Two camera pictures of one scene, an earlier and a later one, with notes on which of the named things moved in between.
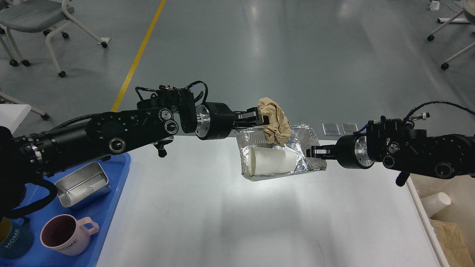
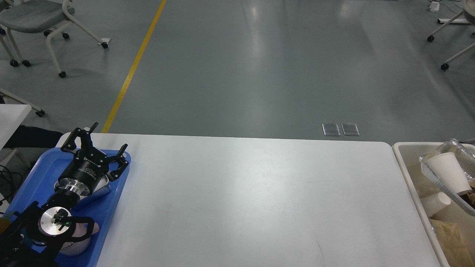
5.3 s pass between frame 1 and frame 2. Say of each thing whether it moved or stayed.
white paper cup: moved
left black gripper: moved
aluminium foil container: moved
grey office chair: stayed
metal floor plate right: stayed
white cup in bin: stayed
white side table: stayed
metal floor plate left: stayed
